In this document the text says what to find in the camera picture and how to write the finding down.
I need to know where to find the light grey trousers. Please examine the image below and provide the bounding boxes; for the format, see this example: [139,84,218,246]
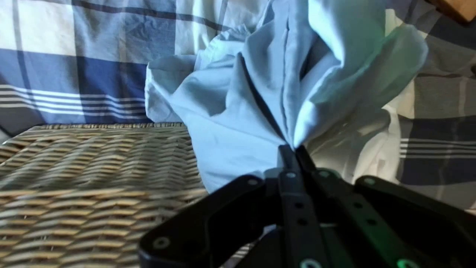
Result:
[147,0,428,193]

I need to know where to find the blue plaid bed cover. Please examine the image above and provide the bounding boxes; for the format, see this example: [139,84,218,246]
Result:
[0,0,476,211]

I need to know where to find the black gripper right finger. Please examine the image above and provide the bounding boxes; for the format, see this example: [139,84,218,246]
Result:
[297,147,423,268]

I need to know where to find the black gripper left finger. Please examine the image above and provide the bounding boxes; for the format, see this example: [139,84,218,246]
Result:
[279,147,329,268]

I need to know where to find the wicker laundry basket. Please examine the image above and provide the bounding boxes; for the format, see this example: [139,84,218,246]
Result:
[0,124,206,268]

